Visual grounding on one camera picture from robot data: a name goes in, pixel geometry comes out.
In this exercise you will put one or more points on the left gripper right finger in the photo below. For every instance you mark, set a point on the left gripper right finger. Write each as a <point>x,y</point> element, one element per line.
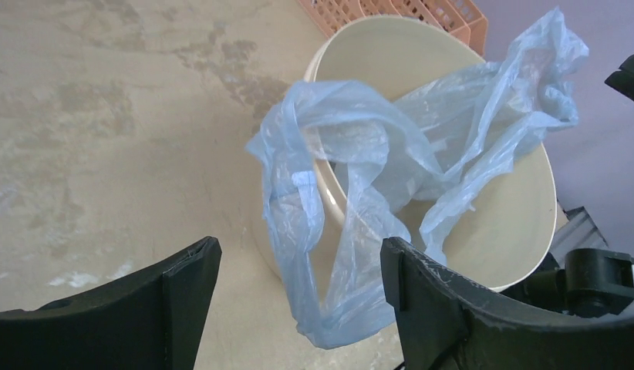
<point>447,321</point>

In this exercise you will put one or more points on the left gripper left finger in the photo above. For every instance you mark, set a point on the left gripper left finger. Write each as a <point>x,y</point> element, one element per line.
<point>153,318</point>

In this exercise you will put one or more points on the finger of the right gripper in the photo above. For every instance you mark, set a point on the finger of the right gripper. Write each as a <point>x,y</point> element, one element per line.
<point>622,80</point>

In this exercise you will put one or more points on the beige paper trash bin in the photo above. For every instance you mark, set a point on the beige paper trash bin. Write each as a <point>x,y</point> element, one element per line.
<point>450,153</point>

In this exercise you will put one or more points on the blue plastic trash bag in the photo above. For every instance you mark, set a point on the blue plastic trash bag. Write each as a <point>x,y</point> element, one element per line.
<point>398,178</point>

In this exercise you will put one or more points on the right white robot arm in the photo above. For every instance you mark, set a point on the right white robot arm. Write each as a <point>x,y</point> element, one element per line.
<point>580,275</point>

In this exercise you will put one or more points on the aluminium frame rail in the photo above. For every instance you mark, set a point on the aluminium frame rail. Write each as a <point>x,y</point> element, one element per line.
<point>579,232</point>

